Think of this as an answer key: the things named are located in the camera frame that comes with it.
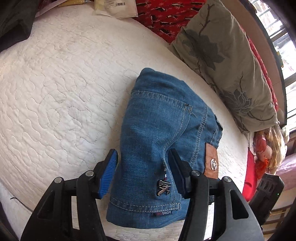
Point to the white plastic package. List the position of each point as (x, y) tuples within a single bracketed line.
[(118, 9)]

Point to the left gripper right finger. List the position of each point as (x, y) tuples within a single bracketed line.
[(181, 171)]

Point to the white quilted mattress cover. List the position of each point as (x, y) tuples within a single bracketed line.
[(64, 92)]

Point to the dark cloth at left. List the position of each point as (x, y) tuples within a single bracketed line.
[(17, 17)]

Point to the grey floral pillow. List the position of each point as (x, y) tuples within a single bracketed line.
[(214, 46)]

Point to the blue denim jeans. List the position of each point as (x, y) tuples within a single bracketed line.
[(163, 113)]

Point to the doll with orange dress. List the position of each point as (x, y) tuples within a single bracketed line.
[(270, 151)]

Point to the red patterned blanket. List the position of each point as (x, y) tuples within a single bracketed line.
[(166, 18)]

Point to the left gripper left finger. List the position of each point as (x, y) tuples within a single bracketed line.
[(104, 172)]

